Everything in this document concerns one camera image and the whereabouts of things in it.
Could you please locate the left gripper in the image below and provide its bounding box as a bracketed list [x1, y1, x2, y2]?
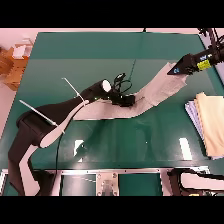
[111, 93, 136, 108]

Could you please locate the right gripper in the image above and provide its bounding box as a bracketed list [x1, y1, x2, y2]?
[166, 53, 198, 76]

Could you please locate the beige garment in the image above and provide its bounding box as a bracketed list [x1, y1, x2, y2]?
[71, 60, 189, 121]

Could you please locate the pale yellow garment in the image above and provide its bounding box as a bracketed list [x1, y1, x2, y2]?
[194, 92, 224, 158]

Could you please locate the black cable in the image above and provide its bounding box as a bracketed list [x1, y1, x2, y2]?
[112, 72, 133, 96]
[54, 125, 66, 172]

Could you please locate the silver frame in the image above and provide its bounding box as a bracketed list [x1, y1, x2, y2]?
[0, 166, 214, 197]

